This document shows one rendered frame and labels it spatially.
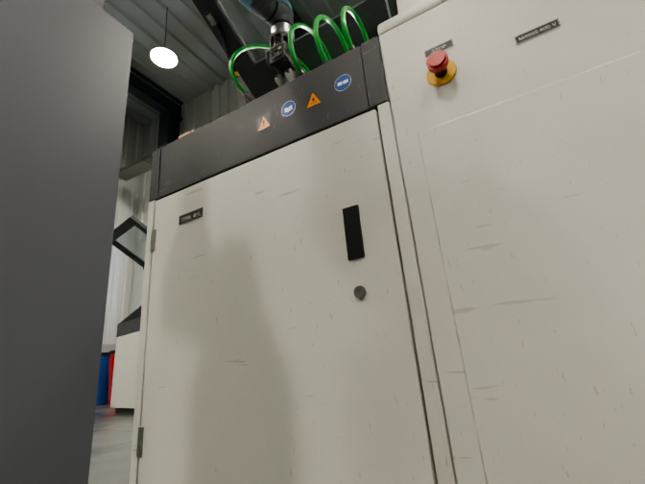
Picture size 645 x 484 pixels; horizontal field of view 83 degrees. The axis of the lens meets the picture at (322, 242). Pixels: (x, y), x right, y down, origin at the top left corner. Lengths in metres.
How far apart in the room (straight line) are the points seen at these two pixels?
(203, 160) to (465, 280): 0.70
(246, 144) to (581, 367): 0.75
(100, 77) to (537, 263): 0.62
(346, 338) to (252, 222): 0.33
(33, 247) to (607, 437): 0.65
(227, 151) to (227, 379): 0.52
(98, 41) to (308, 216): 0.42
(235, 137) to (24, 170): 0.56
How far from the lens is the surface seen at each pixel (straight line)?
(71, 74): 0.54
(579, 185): 0.61
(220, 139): 0.98
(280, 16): 1.37
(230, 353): 0.79
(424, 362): 0.59
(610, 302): 0.58
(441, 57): 0.71
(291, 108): 0.86
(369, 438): 0.64
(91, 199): 0.48
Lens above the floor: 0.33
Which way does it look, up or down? 18 degrees up
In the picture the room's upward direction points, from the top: 5 degrees counter-clockwise
